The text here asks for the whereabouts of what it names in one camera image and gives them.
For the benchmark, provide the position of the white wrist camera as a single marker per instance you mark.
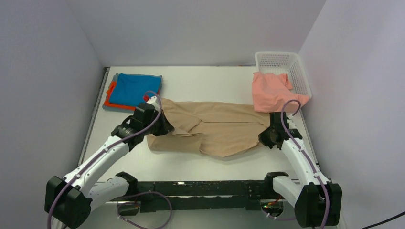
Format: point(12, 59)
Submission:
point(291, 121)
point(156, 102)

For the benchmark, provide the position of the orange folded t-shirt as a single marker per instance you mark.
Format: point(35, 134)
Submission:
point(124, 96)

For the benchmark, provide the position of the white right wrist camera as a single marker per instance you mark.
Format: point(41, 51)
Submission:
point(291, 121)

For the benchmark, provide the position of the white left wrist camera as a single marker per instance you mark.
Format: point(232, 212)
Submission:
point(156, 102)

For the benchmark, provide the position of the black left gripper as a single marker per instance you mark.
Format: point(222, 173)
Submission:
point(166, 127)

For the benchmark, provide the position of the blue folded t-shirt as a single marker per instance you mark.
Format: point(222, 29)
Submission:
point(133, 90)

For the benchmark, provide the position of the beige t-shirt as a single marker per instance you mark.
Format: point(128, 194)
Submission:
point(211, 128)

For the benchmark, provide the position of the grey folded t-shirt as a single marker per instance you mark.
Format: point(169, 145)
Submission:
point(109, 109)

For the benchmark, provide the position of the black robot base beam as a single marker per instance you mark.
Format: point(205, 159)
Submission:
point(253, 195)

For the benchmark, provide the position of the white plastic laundry basket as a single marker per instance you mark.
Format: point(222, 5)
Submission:
point(289, 63)

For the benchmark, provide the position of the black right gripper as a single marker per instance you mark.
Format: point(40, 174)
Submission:
point(263, 138)

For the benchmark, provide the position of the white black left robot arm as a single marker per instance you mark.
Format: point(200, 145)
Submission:
point(70, 199)

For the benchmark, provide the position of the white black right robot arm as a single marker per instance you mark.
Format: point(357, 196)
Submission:
point(316, 200)

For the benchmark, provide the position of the pink t-shirt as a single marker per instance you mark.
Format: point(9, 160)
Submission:
point(271, 91)

